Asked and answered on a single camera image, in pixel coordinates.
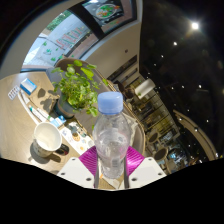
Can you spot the small blue box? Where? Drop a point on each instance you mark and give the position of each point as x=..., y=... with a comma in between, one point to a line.
x=58, y=121

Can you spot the green potted plant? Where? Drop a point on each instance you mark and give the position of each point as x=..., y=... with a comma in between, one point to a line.
x=78, y=90

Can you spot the clear bottle with blue cap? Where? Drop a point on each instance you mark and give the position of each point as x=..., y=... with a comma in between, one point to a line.
x=111, y=140

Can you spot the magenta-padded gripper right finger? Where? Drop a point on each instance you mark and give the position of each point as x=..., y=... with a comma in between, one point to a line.
x=136, y=158

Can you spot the person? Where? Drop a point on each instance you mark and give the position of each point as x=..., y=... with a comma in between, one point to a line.
x=125, y=91

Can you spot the blue tissue pack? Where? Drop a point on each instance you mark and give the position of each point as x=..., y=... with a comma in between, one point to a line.
x=28, y=86

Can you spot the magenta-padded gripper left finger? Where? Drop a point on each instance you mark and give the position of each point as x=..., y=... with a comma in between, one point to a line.
x=86, y=158

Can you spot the white and green tube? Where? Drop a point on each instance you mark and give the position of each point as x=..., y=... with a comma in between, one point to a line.
x=38, y=113

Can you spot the silver blister pack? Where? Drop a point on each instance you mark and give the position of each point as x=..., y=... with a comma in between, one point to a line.
x=14, y=92

